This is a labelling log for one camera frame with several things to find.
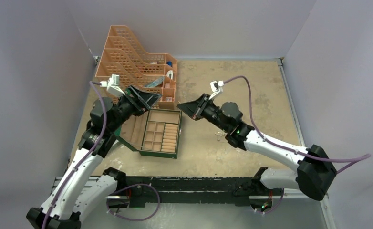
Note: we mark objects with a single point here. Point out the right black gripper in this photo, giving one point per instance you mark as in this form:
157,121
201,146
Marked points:
192,109

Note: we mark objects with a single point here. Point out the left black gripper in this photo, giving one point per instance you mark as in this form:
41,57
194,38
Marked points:
149,98

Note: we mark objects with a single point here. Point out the green jewelry box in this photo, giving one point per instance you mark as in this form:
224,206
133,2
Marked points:
156,133

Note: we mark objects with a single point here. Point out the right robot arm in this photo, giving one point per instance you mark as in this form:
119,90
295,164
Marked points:
310,169

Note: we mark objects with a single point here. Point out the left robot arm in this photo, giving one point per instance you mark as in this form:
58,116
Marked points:
70,204

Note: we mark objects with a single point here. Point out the silver stapler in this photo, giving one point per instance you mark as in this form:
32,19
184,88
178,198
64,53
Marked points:
170,74

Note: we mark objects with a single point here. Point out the peach mesh file organizer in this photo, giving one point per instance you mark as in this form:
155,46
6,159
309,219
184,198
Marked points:
124,55

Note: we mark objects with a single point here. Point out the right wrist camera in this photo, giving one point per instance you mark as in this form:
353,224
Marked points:
217,89

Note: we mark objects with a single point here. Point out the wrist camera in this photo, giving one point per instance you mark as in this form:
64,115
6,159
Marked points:
217,89
112,86

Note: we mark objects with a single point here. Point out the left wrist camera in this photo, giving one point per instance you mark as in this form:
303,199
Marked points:
112,86

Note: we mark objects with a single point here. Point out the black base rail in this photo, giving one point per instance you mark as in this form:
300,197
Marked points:
239,191

